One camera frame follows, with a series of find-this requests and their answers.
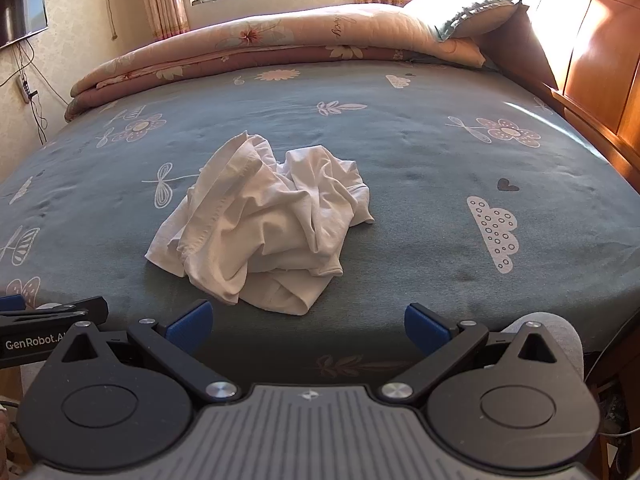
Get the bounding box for white power strip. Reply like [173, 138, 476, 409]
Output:
[17, 74, 39, 104]

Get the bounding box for bed with blue floral sheet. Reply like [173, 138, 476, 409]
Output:
[0, 60, 640, 383]

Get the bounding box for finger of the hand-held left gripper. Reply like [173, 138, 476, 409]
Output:
[0, 295, 109, 333]

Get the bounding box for cream pillow with teal fringe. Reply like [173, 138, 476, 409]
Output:
[402, 0, 529, 43]

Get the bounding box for wooden nightstand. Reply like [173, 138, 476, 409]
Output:
[584, 330, 640, 480]

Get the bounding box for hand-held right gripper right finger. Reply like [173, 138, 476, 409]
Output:
[381, 304, 558, 403]

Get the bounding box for wooden headboard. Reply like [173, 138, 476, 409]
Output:
[457, 0, 640, 193]

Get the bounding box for tangled black wall cables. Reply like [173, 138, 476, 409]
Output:
[9, 40, 51, 147]

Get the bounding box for white long-sleeve printed shirt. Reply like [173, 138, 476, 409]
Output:
[145, 131, 375, 317]

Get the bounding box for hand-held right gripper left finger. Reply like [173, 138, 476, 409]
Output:
[60, 300, 240, 403]

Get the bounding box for black wall television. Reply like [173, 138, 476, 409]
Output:
[0, 0, 49, 51]

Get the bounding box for pink floral quilt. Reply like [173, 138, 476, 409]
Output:
[65, 0, 486, 121]

